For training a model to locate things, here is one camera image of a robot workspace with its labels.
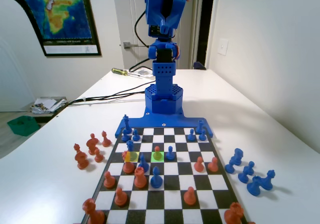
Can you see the blue object in doorway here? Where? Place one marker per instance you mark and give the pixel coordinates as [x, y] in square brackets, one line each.
[199, 66]

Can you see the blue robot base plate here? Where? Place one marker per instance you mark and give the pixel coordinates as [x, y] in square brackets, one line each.
[155, 122]

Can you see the black and white chessboard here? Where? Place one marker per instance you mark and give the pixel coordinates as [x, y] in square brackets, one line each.
[175, 174]

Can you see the green plastic box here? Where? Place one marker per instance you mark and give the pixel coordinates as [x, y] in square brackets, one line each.
[23, 126]

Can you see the blue king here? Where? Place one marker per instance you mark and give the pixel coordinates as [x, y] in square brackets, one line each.
[268, 181]

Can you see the pile of papers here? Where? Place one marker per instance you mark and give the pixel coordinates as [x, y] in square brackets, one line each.
[47, 104]

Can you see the red chess piece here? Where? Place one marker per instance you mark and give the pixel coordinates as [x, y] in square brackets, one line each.
[251, 222]
[128, 167]

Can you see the red pawn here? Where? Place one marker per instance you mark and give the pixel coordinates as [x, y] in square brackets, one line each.
[98, 157]
[213, 166]
[120, 199]
[199, 166]
[109, 182]
[157, 149]
[190, 197]

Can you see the white light switch plate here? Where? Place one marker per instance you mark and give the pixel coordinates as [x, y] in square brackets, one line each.
[222, 46]

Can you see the blue rook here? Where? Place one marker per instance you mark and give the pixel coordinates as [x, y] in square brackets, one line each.
[254, 187]

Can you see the blue knight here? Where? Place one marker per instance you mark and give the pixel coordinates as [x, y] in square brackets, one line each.
[237, 156]

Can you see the white arched panel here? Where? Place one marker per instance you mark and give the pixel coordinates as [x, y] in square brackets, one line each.
[15, 59]

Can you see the tall blue chess piece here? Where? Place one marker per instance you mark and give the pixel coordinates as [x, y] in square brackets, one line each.
[200, 127]
[127, 126]

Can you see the blue bishop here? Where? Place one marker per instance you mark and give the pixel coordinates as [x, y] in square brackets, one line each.
[143, 165]

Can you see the large blue pawn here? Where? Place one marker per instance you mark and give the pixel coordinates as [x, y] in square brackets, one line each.
[156, 180]

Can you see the red bishop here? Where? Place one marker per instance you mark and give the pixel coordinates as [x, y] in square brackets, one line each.
[106, 141]
[77, 149]

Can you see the red queen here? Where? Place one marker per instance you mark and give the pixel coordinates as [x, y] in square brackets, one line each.
[82, 162]

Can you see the white door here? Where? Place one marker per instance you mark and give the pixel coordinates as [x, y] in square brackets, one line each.
[125, 21]

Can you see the framed New Zealand map poster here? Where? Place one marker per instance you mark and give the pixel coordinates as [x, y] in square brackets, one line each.
[62, 14]

